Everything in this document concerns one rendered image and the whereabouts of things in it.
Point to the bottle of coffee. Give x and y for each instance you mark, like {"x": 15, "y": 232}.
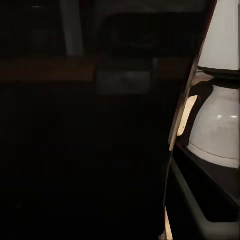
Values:
{"x": 92, "y": 95}

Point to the fixed window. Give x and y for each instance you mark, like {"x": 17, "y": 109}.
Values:
{"x": 201, "y": 76}

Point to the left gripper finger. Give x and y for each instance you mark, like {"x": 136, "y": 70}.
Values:
{"x": 198, "y": 206}

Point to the countertop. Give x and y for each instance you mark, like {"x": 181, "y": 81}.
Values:
{"x": 188, "y": 108}

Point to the coffee maker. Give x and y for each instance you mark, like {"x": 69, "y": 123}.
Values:
{"x": 212, "y": 132}

